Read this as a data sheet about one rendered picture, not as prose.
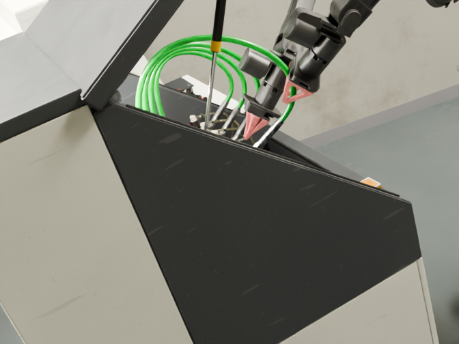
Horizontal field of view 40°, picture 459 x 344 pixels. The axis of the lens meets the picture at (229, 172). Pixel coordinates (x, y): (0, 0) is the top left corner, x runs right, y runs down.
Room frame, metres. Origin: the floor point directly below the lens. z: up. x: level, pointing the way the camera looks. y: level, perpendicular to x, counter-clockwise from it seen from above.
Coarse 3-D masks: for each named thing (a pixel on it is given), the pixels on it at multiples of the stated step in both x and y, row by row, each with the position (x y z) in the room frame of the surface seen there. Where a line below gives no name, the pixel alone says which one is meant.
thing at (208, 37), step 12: (192, 36) 1.37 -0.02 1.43; (204, 36) 1.36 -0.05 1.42; (228, 36) 1.36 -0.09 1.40; (168, 48) 1.37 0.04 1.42; (252, 48) 1.35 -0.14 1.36; (264, 48) 1.35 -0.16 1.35; (156, 60) 1.37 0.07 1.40; (276, 60) 1.35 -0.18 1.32; (144, 72) 1.38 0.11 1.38; (288, 72) 1.34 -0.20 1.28; (288, 108) 1.35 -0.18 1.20
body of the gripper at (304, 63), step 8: (296, 56) 1.35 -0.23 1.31; (304, 56) 1.31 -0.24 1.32; (312, 56) 1.29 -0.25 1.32; (296, 64) 1.32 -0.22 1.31; (304, 64) 1.30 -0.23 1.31; (312, 64) 1.29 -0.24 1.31; (320, 64) 1.28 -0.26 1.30; (328, 64) 1.29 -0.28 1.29; (296, 72) 1.29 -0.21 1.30; (304, 72) 1.30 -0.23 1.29; (312, 72) 1.29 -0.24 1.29; (320, 72) 1.30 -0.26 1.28; (296, 80) 1.28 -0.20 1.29; (304, 80) 1.28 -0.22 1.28; (312, 80) 1.29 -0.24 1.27; (312, 88) 1.28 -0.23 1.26
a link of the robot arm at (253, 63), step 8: (248, 48) 1.48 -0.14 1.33; (288, 48) 1.46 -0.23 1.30; (296, 48) 1.46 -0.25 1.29; (248, 56) 1.45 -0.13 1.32; (256, 56) 1.45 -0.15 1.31; (264, 56) 1.47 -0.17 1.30; (280, 56) 1.46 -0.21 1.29; (288, 56) 1.45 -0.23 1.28; (240, 64) 1.47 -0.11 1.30; (248, 64) 1.44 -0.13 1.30; (256, 64) 1.44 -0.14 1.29; (264, 64) 1.44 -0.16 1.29; (288, 64) 1.48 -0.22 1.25; (248, 72) 1.45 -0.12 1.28; (256, 72) 1.44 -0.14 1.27; (264, 72) 1.44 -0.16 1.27
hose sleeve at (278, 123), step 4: (276, 120) 1.36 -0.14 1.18; (280, 120) 1.35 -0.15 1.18; (276, 124) 1.35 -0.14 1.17; (280, 124) 1.35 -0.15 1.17; (272, 128) 1.35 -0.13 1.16; (276, 128) 1.35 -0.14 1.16; (268, 132) 1.35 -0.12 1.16; (272, 132) 1.35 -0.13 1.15; (264, 136) 1.36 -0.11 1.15; (268, 136) 1.35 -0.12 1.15; (272, 136) 1.35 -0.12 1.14; (260, 140) 1.36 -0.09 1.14; (264, 140) 1.35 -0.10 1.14; (268, 140) 1.35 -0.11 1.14; (260, 144) 1.35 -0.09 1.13; (264, 144) 1.35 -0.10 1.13
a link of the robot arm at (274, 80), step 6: (270, 60) 1.46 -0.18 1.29; (270, 66) 1.47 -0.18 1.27; (276, 66) 1.45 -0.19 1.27; (288, 66) 1.46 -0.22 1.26; (270, 72) 1.45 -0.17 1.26; (276, 72) 1.44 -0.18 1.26; (282, 72) 1.44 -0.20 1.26; (264, 78) 1.46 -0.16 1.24; (270, 78) 1.44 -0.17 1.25; (276, 78) 1.44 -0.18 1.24; (282, 78) 1.44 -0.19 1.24; (270, 84) 1.44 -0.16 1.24; (276, 84) 1.44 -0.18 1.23; (282, 84) 1.44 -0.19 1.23; (276, 90) 1.45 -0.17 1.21; (282, 90) 1.44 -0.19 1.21
